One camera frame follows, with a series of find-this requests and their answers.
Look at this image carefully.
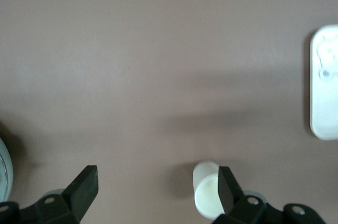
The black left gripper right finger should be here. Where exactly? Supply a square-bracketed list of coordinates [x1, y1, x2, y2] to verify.
[215, 166, 285, 224]

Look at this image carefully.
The white plastic cup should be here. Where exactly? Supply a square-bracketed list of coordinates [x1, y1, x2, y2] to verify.
[192, 161, 226, 221]

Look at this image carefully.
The grey-green cooking pot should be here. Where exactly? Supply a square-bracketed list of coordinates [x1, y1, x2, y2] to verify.
[0, 136, 14, 201]

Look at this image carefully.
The white tray with bear print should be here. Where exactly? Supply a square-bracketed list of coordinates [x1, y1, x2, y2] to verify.
[309, 24, 338, 141]

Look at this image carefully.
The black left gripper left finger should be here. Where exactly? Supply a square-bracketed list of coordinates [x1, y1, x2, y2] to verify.
[20, 165, 100, 224]

